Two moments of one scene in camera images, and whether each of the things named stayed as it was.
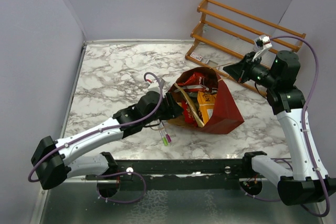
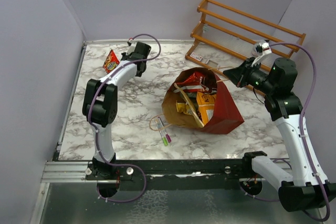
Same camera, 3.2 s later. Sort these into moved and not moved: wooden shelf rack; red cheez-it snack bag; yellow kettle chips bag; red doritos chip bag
Moved: red cheez-it snack bag
Not moved: red doritos chip bag; wooden shelf rack; yellow kettle chips bag
